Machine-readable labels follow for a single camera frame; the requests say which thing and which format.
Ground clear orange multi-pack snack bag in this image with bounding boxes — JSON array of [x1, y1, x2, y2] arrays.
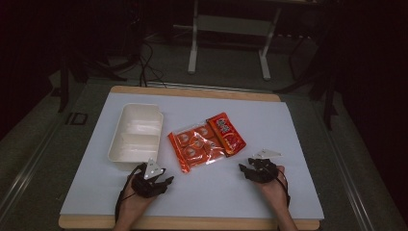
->
[[167, 122, 226, 174]]

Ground orange snack packet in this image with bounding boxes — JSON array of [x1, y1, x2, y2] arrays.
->
[[205, 112, 247, 159]]

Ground black floor cables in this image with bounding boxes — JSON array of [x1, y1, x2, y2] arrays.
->
[[136, 39, 168, 89]]

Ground dark metal stand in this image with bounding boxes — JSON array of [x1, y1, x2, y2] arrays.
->
[[307, 57, 340, 132], [57, 54, 89, 114]]

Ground white metal table frame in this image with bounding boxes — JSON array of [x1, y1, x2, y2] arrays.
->
[[187, 0, 284, 82]]

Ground person's left hand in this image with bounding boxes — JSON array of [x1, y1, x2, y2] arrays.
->
[[119, 172, 159, 223]]

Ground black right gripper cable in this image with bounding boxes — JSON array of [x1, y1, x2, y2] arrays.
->
[[276, 167, 292, 208]]

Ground white two-compartment tray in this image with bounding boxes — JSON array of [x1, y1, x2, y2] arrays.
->
[[107, 102, 165, 165]]

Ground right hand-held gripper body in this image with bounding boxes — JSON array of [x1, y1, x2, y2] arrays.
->
[[248, 147, 283, 185]]

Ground white table sheet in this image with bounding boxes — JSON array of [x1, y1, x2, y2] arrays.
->
[[59, 92, 325, 220]]

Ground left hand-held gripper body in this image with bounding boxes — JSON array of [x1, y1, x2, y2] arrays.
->
[[131, 158, 167, 199]]

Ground person's right hand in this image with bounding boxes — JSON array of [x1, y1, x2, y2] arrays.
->
[[256, 165, 290, 210]]

